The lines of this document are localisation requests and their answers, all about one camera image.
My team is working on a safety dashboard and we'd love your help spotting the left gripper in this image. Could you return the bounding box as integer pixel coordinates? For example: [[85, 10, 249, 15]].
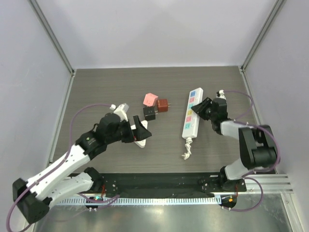
[[106, 115, 151, 144]]

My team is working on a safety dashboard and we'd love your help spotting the white triangular socket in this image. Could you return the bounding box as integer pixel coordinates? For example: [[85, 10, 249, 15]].
[[131, 120, 148, 148]]

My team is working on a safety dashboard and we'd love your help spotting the black plug adapter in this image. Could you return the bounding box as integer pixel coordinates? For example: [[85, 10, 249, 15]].
[[143, 106, 157, 121]]

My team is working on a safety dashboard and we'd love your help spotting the white power strip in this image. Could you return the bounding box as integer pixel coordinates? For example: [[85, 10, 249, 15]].
[[182, 87, 203, 139]]

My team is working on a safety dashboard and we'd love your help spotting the pink cube plug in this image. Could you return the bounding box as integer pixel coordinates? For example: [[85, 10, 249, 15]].
[[143, 93, 158, 107]]

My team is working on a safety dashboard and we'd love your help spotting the red-brown plug adapter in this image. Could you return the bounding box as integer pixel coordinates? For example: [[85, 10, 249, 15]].
[[156, 99, 169, 113]]

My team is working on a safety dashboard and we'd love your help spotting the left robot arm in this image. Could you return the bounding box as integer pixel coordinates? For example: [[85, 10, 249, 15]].
[[12, 112, 152, 224]]

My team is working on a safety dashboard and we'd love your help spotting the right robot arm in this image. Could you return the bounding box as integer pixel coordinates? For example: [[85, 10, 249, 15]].
[[192, 98, 280, 191]]

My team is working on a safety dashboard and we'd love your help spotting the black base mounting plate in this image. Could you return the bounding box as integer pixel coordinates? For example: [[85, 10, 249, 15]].
[[83, 172, 247, 199]]

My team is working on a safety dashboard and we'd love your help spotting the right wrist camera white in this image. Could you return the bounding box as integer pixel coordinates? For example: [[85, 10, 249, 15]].
[[216, 89, 226, 100]]

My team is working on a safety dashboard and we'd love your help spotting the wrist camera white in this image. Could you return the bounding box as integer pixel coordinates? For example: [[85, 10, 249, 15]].
[[110, 103, 129, 121], [216, 89, 226, 100]]

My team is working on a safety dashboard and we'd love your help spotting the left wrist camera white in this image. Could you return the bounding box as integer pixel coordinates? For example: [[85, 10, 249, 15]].
[[110, 103, 129, 121]]

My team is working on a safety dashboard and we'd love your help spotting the white coiled power cord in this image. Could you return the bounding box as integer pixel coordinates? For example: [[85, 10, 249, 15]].
[[181, 137, 193, 161]]

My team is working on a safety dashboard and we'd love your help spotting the white slotted cable duct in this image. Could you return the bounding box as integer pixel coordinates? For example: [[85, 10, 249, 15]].
[[57, 195, 221, 206]]

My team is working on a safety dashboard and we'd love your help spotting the right aluminium frame post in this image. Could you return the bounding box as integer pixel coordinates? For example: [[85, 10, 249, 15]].
[[240, 0, 288, 73]]

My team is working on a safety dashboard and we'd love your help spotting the aluminium frame post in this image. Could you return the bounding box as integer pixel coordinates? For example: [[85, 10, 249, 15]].
[[240, 0, 288, 73], [28, 0, 76, 76]]

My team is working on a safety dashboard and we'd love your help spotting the left aluminium frame post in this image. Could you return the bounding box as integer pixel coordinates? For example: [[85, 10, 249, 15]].
[[28, 0, 76, 76]]

